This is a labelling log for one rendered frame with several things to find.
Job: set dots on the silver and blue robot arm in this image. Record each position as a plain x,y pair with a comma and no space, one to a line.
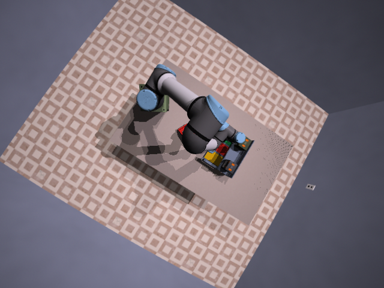
207,128

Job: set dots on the red bin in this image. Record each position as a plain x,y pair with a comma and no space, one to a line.
181,129

